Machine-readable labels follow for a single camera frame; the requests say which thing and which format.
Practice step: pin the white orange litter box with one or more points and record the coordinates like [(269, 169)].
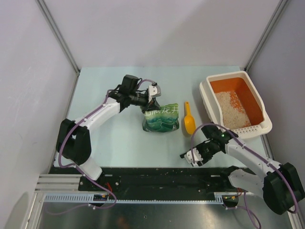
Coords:
[(248, 95)]

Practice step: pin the clean litter grains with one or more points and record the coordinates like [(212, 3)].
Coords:
[(234, 115)]

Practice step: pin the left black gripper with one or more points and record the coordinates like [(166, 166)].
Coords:
[(153, 105)]

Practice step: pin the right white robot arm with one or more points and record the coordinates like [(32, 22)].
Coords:
[(279, 185)]

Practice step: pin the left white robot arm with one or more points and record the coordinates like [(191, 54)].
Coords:
[(74, 138)]

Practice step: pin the white slotted cable duct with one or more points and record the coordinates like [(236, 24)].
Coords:
[(97, 199)]

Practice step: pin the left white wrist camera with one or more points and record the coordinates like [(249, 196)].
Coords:
[(154, 90)]

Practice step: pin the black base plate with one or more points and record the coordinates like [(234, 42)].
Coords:
[(212, 179)]

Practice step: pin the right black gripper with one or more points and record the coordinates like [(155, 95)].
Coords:
[(205, 159)]

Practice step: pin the orange plastic scoop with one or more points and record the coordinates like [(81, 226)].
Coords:
[(189, 121)]

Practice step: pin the green litter bag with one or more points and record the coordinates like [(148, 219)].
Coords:
[(162, 121)]

